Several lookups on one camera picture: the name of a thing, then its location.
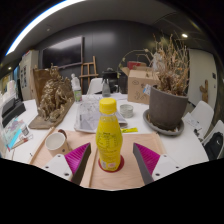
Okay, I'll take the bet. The wooden figure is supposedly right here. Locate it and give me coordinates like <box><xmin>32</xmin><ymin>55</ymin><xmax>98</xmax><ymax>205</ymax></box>
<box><xmin>199</xmin><ymin>79</ymin><xmax>210</xmax><ymax>104</ymax></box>

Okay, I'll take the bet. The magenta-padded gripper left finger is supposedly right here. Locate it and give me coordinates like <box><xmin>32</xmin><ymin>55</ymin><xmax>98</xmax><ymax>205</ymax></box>
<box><xmin>41</xmin><ymin>142</ymin><xmax>92</xmax><ymax>186</ymax></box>

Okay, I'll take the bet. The black box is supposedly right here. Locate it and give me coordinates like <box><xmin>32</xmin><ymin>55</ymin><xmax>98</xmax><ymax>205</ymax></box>
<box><xmin>0</xmin><ymin>98</ymin><xmax>27</xmax><ymax>128</ymax></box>

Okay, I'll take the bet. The white chair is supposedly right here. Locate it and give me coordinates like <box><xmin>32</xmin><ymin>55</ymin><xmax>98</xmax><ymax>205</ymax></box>
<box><xmin>182</xmin><ymin>100</ymin><xmax>215</xmax><ymax>139</ymax></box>
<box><xmin>201</xmin><ymin>119</ymin><xmax>224</xmax><ymax>160</ymax></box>
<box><xmin>87</xmin><ymin>77</ymin><xmax>104</xmax><ymax>95</ymax></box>

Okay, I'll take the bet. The flat round red coaster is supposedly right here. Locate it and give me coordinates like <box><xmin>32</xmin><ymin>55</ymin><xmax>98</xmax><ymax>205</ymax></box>
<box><xmin>97</xmin><ymin>154</ymin><xmax>125</xmax><ymax>173</ymax></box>

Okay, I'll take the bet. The beige paper cup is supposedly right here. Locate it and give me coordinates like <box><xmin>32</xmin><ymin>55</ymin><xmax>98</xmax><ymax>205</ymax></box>
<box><xmin>44</xmin><ymin>131</ymin><xmax>70</xmax><ymax>158</ymax></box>

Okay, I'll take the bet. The yellow sachet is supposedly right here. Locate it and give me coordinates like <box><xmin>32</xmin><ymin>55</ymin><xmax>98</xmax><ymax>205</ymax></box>
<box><xmin>121</xmin><ymin>127</ymin><xmax>139</xmax><ymax>134</ymax></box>

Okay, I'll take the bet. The colourful booklet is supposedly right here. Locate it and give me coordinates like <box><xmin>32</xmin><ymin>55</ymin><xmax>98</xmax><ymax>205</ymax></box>
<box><xmin>1</xmin><ymin>116</ymin><xmax>31</xmax><ymax>149</ymax></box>

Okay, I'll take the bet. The dried plant in grey pot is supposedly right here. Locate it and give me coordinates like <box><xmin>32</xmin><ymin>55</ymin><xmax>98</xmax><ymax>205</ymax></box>
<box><xmin>148</xmin><ymin>33</ymin><xmax>191</xmax><ymax>131</ymax></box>

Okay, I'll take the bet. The wooden easel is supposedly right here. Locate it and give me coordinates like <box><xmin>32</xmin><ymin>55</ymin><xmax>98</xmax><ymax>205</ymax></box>
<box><xmin>79</xmin><ymin>55</ymin><xmax>99</xmax><ymax>94</ymax></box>

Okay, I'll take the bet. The small round tin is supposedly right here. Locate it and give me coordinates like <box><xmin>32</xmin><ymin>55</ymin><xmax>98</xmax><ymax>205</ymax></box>
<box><xmin>119</xmin><ymin>103</ymin><xmax>135</xmax><ymax>119</ymax></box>

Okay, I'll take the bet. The yellow drink bottle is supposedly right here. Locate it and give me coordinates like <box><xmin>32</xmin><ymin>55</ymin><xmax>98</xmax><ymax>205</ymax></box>
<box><xmin>95</xmin><ymin>97</ymin><xmax>124</xmax><ymax>172</ymax></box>

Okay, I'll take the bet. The long ceiling light strip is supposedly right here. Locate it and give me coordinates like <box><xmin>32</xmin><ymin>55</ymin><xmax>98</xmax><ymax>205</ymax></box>
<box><xmin>5</xmin><ymin>0</ymin><xmax>86</xmax><ymax>56</ymax></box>

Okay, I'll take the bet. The green-labelled white bottle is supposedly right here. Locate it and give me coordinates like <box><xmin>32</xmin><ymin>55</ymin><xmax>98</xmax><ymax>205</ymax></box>
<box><xmin>73</xmin><ymin>87</ymin><xmax>83</xmax><ymax>103</ymax></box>

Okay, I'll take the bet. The golden figure sculpture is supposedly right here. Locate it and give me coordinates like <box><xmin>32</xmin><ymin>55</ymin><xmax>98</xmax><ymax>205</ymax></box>
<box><xmin>28</xmin><ymin>64</ymin><xmax>76</xmax><ymax>130</ymax></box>

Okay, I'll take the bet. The light wooden tray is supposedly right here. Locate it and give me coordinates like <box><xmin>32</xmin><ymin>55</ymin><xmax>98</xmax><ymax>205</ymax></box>
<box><xmin>28</xmin><ymin>128</ymin><xmax>168</xmax><ymax>191</ymax></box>

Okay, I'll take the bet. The grey plant saucer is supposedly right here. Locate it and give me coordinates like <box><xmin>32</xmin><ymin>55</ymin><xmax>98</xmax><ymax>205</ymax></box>
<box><xmin>142</xmin><ymin>109</ymin><xmax>185</xmax><ymax>137</ymax></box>

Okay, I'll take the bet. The white cabinet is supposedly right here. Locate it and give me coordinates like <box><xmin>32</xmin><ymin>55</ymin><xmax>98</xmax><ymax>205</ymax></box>
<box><xmin>18</xmin><ymin>49</ymin><xmax>40</xmax><ymax>101</ymax></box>

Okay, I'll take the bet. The black backpack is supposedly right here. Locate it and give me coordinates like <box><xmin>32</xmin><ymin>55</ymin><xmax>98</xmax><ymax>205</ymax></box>
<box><xmin>203</xmin><ymin>132</ymin><xmax>224</xmax><ymax>161</ymax></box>

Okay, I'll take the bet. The white figurine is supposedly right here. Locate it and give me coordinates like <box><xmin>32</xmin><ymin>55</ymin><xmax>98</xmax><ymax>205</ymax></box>
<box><xmin>70</xmin><ymin>73</ymin><xmax>81</xmax><ymax>90</ymax></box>

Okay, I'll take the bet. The clear bag of papers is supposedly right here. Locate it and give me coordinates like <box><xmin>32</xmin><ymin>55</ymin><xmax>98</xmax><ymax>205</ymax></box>
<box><xmin>73</xmin><ymin>96</ymin><xmax>128</xmax><ymax>134</ymax></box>

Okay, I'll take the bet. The red box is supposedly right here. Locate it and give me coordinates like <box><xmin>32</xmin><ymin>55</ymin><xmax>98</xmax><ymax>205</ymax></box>
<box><xmin>127</xmin><ymin>60</ymin><xmax>148</xmax><ymax>70</ymax></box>

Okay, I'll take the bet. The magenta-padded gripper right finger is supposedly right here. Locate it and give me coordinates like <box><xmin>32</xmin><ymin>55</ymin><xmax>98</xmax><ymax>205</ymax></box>
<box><xmin>132</xmin><ymin>142</ymin><xmax>184</xmax><ymax>186</ymax></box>

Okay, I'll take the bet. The brown cardboard box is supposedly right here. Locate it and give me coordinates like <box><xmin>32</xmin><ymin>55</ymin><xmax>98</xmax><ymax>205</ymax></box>
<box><xmin>121</xmin><ymin>66</ymin><xmax>160</xmax><ymax>105</ymax></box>

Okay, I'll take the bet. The black wall screen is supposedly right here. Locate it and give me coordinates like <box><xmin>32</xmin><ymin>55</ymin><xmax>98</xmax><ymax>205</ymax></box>
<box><xmin>41</xmin><ymin>35</ymin><xmax>84</xmax><ymax>70</ymax></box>

